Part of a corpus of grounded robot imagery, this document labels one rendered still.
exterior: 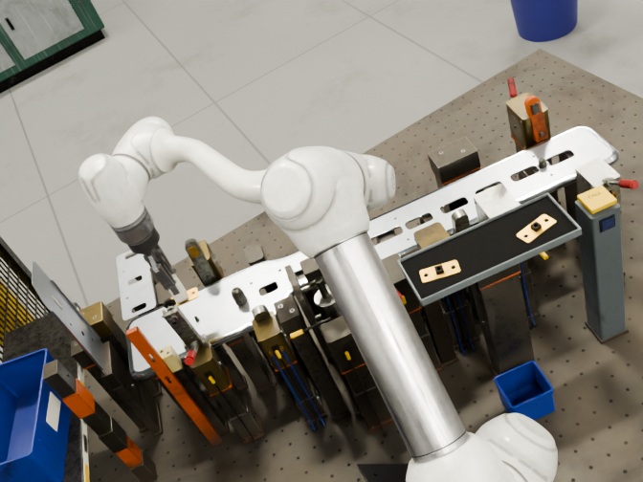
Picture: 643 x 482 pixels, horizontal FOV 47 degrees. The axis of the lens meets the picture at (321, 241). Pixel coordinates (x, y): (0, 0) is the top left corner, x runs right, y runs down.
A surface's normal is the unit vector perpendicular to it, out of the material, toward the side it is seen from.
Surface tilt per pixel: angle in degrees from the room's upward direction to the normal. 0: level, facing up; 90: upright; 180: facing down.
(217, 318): 0
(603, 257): 90
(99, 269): 0
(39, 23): 90
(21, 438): 0
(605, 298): 90
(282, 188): 44
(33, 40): 90
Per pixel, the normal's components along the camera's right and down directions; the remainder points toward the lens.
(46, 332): -0.30, -0.69
